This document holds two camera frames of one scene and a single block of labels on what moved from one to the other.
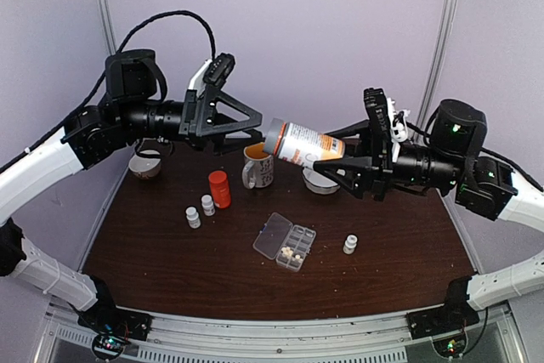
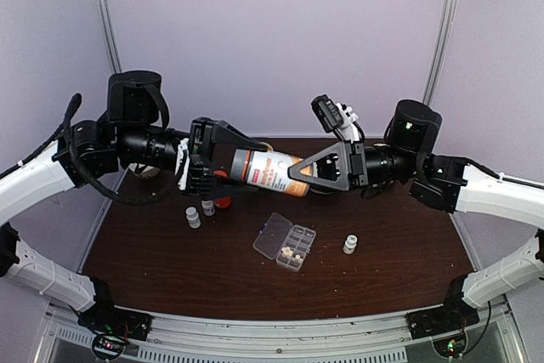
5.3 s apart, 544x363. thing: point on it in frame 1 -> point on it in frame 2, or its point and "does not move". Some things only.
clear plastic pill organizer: x=288 y=244 does not move
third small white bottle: x=349 y=244 does not move
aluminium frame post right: x=439 y=55 does not move
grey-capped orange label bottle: x=300 y=145 -> x=269 y=170
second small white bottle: x=192 y=215 does not move
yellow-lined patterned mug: x=258 y=167 -> x=270 y=148
